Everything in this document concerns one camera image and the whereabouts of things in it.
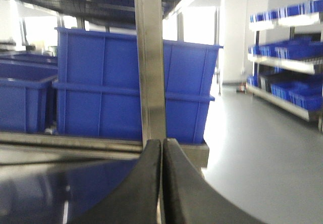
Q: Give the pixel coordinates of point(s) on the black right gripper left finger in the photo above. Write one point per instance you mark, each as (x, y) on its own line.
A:
(135, 199)

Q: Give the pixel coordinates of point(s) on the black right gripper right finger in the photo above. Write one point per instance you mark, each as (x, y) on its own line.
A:
(188, 198)

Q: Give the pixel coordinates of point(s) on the blue plastic crate right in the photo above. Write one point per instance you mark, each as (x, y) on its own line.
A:
(98, 86)

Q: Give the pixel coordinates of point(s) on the blue plastic crate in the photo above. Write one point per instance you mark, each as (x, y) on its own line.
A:
(26, 95)
(98, 86)

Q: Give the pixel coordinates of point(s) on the steel shelving rack with bins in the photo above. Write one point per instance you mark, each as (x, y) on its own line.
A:
(288, 72)

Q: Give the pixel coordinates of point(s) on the blue plastic crate left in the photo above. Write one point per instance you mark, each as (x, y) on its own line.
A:
(26, 95)

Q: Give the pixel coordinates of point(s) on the steel rack frame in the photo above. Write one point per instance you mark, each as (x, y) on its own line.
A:
(18, 148)

